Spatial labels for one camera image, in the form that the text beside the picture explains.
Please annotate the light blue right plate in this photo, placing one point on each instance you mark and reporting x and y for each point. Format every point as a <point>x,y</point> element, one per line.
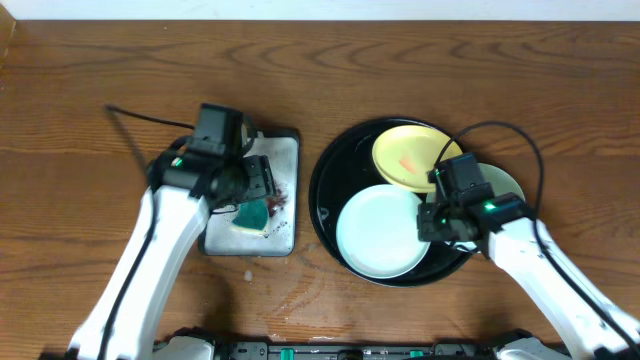
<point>502,183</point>

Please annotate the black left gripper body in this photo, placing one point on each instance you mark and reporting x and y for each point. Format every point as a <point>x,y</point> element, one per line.
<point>259,176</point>

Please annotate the round black tray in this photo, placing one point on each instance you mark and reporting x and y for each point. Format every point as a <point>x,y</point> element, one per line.
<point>345,168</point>

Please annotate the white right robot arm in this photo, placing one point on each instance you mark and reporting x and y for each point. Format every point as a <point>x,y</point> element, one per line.
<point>505,231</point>

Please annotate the light blue plate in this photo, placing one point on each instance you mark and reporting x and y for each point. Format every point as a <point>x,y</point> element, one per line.
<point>502,183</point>
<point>377,234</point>

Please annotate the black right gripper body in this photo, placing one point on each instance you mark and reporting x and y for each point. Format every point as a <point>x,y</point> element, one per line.
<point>433,225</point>

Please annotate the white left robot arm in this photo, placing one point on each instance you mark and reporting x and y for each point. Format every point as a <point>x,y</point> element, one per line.
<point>184,191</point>

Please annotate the black rectangular soapy tray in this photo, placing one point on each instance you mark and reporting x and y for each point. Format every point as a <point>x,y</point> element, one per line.
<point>282,147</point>

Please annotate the black rail at table edge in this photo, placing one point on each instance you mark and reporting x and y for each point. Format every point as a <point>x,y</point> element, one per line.
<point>263,351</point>

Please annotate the green yellow sponge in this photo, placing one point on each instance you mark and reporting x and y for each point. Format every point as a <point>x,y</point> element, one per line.
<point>252,217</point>

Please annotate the yellow plate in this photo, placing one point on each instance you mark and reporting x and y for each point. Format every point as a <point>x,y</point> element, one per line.
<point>404,155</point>

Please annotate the light blue front plate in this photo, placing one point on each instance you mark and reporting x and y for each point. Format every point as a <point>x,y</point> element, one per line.
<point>377,234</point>

